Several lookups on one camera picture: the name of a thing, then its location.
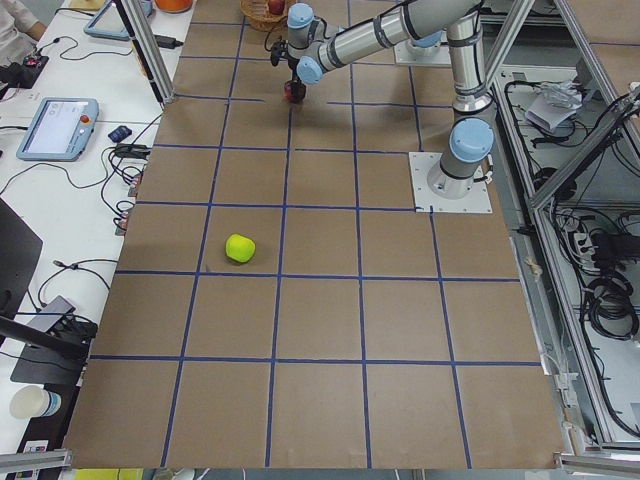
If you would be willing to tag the dark red apple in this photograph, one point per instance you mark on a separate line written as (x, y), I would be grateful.
(287, 92)

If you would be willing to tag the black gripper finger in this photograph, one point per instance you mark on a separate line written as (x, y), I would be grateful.
(298, 92)

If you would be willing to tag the aluminium frame post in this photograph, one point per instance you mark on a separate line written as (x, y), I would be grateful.
(147, 50)

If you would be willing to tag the red yellow apple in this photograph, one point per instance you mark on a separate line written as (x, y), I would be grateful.
(276, 7)

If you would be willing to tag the woven wicker basket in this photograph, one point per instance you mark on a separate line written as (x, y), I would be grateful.
(258, 16)

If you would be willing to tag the green apple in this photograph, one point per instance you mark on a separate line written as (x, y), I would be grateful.
(239, 248)

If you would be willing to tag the blue teach pendant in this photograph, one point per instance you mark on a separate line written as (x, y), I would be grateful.
(107, 23)
(60, 130)

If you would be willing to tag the black power adapter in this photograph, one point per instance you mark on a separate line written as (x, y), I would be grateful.
(167, 42)

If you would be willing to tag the black monitor stand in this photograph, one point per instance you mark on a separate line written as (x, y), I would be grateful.
(56, 342)

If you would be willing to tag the orange bucket with lid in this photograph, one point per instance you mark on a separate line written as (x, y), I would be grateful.
(174, 6)

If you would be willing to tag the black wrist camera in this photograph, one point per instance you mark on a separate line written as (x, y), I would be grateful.
(278, 52)

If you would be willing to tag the white paper cup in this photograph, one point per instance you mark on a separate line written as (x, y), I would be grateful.
(33, 401)

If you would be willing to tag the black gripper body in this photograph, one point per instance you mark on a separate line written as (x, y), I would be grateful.
(293, 72)

